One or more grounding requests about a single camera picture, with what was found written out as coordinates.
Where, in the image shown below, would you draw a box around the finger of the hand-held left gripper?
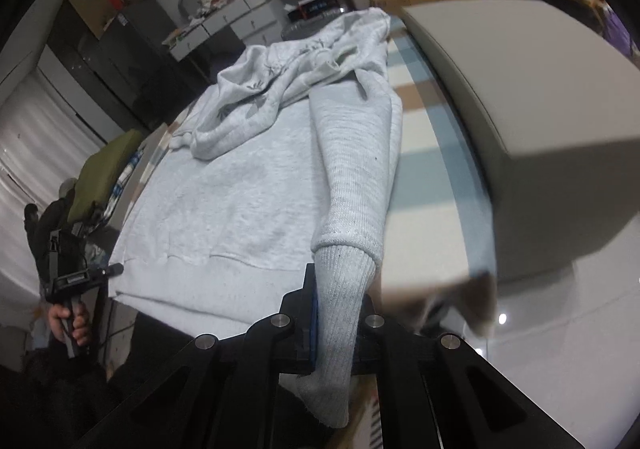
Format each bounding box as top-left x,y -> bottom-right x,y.
86,262 -> 125,279

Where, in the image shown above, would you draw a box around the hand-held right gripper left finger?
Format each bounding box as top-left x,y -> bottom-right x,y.
75,263 -> 322,449

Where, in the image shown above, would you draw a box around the large cardboard box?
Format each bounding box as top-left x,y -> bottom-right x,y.
65,0 -> 109,38

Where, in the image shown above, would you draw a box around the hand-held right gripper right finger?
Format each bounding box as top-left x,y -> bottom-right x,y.
351,298 -> 586,449

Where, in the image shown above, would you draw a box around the white curtain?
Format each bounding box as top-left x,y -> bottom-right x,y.
0,68 -> 109,330

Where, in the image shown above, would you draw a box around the light grey hoodie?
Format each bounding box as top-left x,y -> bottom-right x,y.
106,8 -> 404,430

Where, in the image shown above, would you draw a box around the dark grey cabinet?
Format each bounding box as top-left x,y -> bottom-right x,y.
46,0 -> 202,131

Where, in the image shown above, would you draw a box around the beige padded headboard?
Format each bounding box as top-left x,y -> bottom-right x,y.
399,0 -> 640,282

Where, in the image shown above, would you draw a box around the checked pastel blanket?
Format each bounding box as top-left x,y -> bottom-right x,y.
280,13 -> 498,337

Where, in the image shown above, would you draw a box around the black electronic device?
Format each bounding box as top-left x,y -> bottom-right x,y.
286,0 -> 347,23

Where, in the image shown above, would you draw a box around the person's left hand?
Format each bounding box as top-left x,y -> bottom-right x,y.
47,303 -> 94,348

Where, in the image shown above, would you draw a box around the white desk with drawers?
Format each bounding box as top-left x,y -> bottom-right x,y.
161,0 -> 282,63

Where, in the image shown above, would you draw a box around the olive green cushion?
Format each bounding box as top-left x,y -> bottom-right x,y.
66,128 -> 147,226

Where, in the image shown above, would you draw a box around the person's dark pants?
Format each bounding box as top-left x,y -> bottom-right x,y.
0,311 -> 251,449

